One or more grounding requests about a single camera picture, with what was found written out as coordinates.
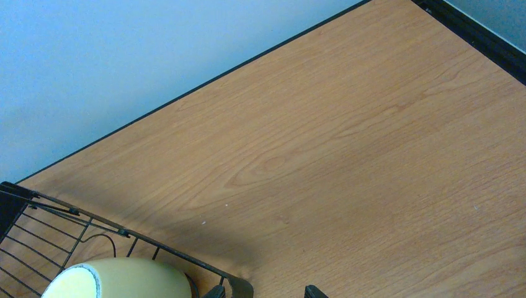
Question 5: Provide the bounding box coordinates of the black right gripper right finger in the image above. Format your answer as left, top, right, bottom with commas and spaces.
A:
304, 285, 328, 298

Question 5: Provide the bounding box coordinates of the yellow ceramic mug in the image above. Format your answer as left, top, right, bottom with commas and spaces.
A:
42, 258, 192, 297

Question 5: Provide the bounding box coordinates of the black wire dish rack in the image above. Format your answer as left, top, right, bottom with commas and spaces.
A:
1, 181, 254, 297

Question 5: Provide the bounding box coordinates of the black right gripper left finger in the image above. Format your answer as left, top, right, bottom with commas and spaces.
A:
202, 285, 225, 298

